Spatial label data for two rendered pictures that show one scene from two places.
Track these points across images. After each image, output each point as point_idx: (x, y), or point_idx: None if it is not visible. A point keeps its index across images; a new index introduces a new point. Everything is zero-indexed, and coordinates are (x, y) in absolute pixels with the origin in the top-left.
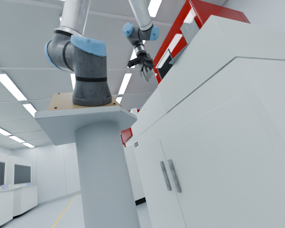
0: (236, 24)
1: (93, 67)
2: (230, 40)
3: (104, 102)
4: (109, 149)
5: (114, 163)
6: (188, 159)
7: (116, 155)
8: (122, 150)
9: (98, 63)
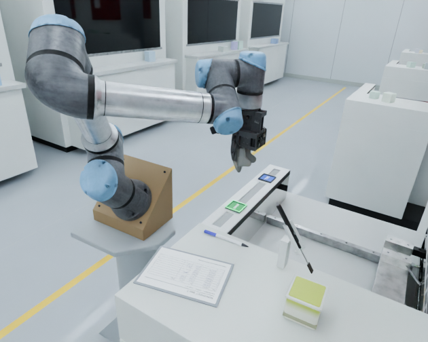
0: (145, 319)
1: (103, 203)
2: (122, 326)
3: (130, 220)
4: (125, 261)
5: (128, 271)
6: None
7: (131, 267)
8: (141, 263)
9: (105, 203)
